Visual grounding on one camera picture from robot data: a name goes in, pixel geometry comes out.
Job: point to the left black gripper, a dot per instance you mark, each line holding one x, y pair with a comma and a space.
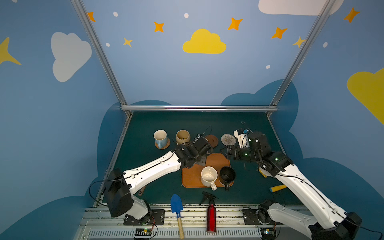
204, 145

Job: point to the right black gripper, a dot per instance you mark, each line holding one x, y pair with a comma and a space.
231, 151

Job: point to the multicolour woven coaster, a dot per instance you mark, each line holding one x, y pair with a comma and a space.
228, 140

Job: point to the dark wooden coaster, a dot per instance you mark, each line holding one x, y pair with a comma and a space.
213, 140
186, 144

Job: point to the beige ceramic mug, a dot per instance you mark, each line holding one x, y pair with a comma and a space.
183, 136

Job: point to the light blue mug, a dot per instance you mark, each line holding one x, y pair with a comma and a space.
160, 135

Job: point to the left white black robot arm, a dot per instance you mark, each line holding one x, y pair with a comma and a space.
121, 186

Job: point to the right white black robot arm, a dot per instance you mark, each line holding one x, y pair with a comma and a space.
327, 221

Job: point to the woven rattan coaster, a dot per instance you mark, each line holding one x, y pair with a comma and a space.
162, 144

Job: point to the black mug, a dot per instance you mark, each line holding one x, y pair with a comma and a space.
227, 176

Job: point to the orange wooden tray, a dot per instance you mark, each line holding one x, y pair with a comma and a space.
191, 178

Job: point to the white speckled mug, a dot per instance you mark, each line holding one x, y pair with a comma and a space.
209, 176

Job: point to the white work glove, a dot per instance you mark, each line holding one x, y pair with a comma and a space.
264, 173

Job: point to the blue garden trowel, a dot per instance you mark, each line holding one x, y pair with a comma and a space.
177, 207

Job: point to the red spray bottle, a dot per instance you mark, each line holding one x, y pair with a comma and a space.
211, 212

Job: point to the yellow hand shovel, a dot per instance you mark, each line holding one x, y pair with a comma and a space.
277, 188

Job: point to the brown slotted scoop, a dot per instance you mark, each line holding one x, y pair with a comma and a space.
141, 191

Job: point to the left controller board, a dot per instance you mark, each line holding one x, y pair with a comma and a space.
142, 234

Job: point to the controller board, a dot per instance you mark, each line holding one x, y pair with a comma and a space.
142, 234
268, 234

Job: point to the right controller board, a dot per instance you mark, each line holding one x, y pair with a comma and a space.
268, 234

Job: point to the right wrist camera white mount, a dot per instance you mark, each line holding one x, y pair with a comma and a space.
242, 137

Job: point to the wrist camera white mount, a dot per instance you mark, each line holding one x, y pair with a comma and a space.
242, 137
197, 137

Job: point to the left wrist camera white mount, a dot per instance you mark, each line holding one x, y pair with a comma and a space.
197, 137

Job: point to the aluminium frame right post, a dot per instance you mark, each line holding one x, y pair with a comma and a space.
304, 50

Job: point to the aluminium frame post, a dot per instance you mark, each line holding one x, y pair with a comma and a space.
304, 50
87, 24

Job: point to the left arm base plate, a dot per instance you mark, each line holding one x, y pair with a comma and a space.
156, 217

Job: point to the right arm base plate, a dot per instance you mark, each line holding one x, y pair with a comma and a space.
257, 217

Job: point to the aluminium frame back bar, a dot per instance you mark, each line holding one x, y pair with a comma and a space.
153, 108

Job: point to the aluminium frame left post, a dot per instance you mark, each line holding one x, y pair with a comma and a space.
87, 24

